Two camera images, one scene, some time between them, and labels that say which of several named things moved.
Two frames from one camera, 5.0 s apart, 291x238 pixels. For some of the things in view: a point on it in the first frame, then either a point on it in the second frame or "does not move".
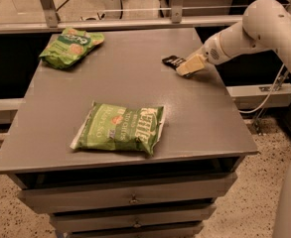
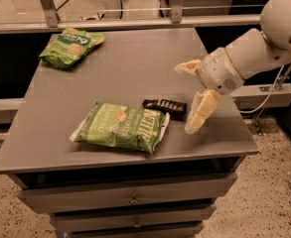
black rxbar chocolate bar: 173,61 to 178,111
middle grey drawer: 185,219 does not move
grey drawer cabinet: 204,141 does not move
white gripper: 212,53 to 218,69
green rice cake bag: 69,48 does not move
